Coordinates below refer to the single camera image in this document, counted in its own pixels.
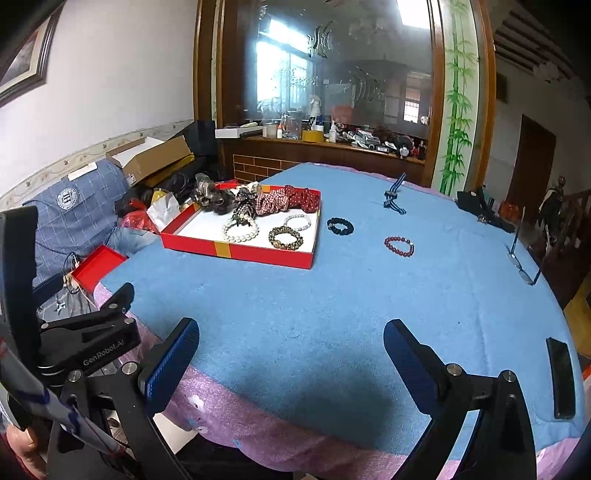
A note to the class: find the red patterned scrunchie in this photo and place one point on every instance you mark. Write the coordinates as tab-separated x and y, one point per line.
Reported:
294	196
311	201

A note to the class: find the shiny beige scrunchie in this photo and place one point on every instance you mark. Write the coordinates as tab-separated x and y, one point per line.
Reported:
204	189

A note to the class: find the black bag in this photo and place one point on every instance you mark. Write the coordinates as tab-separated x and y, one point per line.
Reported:
468	201

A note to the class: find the red plastic bag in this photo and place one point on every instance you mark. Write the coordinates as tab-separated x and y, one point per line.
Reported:
138	217

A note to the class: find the white spray bottle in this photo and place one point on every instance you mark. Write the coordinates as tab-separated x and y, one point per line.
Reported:
315	108

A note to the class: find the brown wooden door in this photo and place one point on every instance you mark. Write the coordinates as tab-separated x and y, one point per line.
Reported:
531	161

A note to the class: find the pink blanket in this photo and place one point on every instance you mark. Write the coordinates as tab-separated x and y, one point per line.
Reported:
258	415

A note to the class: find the flat white box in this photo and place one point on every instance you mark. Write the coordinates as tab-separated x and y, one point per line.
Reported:
235	133

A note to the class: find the blue plaid jacket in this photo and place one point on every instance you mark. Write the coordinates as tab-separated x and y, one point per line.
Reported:
78	217

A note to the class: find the dark jacket on post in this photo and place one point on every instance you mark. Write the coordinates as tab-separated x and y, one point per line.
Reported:
551	203

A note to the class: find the orange bag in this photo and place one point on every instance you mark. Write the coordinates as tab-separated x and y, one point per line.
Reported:
508	210

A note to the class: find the clear plastic bag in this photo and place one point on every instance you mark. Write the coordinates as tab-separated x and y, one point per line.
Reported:
164	210

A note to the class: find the wooden counter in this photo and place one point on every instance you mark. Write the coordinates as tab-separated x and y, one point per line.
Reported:
323	154

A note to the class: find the small white bottle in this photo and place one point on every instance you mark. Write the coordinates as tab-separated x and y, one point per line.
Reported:
333	134

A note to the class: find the framed wall picture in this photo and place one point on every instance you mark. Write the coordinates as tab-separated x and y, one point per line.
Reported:
37	69

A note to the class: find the black smartphone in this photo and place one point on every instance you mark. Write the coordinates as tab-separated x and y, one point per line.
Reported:
561	378

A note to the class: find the bamboo wall painting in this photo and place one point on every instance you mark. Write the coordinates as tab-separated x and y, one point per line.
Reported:
457	115

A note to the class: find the red box lid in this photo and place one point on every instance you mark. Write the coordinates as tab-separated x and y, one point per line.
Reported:
99	267

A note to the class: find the yellow container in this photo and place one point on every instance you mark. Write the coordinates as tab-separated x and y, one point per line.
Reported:
313	136

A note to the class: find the clear glass jar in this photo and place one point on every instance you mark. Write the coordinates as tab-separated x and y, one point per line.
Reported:
292	124

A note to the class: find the grey black organza scrunchie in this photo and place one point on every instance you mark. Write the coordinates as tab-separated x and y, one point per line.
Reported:
221	203

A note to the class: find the red cardboard box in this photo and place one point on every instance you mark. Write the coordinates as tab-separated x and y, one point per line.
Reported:
268	257

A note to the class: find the person's left hand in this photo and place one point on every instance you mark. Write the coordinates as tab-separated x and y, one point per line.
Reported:
21	452

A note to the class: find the black white patterned scrunchie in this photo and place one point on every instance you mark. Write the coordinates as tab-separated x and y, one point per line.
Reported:
244	203

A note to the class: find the counter clutter pile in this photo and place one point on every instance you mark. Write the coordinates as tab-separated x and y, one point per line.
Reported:
383	141

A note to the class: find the open cardboard box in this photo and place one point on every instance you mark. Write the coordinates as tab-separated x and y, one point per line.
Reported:
166	154

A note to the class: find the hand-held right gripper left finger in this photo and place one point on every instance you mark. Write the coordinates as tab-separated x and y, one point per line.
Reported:
171	364

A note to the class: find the thin-framed eyeglasses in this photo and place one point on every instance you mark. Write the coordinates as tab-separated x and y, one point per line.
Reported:
526	277

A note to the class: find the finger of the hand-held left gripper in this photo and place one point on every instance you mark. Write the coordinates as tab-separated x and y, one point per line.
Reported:
115	300

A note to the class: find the glass partition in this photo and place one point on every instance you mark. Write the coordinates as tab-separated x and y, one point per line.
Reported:
360	46

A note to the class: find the blue blanket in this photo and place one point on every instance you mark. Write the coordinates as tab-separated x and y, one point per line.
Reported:
300	314

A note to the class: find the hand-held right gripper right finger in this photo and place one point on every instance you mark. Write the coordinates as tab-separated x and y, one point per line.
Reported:
411	364

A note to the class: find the pink striped scrunchie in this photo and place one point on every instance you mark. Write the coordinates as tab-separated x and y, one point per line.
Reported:
270	204

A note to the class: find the black upright box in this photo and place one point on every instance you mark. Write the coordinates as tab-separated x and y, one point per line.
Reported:
206	136

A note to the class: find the wooden stair railing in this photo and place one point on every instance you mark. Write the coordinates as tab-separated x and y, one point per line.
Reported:
570	230

